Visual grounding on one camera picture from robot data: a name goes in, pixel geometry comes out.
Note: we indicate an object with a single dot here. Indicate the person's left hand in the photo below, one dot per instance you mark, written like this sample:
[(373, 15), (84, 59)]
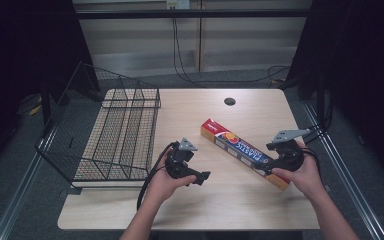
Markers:
[(161, 185)]

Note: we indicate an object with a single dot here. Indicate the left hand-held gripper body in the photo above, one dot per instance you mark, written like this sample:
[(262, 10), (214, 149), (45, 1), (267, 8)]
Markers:
[(176, 160)]

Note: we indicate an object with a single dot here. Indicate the black horizontal frame bar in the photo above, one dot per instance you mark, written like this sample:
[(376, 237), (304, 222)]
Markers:
[(193, 13)]

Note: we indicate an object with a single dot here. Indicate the white wall outlet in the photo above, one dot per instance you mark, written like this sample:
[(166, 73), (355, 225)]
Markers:
[(178, 4)]

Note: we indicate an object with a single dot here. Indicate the plastic wrap box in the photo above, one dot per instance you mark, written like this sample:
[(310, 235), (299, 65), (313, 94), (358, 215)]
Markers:
[(233, 141)]

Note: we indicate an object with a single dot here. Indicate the black curtain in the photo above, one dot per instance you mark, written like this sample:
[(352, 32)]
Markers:
[(20, 50), (363, 66)]

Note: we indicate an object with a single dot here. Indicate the person's right hand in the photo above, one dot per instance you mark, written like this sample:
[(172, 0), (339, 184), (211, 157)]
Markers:
[(305, 178)]

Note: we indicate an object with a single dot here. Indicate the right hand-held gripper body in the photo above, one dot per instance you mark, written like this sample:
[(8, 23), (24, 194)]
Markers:
[(288, 153)]

